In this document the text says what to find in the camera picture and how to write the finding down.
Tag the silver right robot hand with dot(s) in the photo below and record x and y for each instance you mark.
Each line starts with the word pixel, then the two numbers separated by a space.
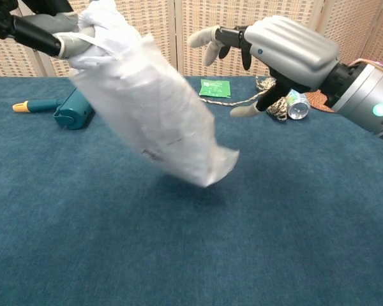
pixel 293 51

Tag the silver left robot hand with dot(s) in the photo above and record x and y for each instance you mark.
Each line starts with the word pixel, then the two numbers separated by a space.
pixel 35 32

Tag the frosted plastic zip bag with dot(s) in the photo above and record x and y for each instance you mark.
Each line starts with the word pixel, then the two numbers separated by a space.
pixel 166 127

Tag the round woven rattan coaster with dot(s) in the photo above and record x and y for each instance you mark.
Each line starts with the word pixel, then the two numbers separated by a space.
pixel 316 99

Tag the light blue drink can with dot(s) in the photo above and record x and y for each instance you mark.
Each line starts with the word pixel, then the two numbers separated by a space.
pixel 298 110

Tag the green foil sachet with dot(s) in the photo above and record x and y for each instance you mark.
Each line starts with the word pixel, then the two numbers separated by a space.
pixel 215 88

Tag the teal lint roller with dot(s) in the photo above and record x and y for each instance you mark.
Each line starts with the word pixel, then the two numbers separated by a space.
pixel 70 116

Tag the woven rattan folding screen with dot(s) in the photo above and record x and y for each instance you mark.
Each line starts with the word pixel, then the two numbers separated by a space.
pixel 153 19

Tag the blue carpet table surface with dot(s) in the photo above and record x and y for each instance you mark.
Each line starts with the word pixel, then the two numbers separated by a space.
pixel 115 239

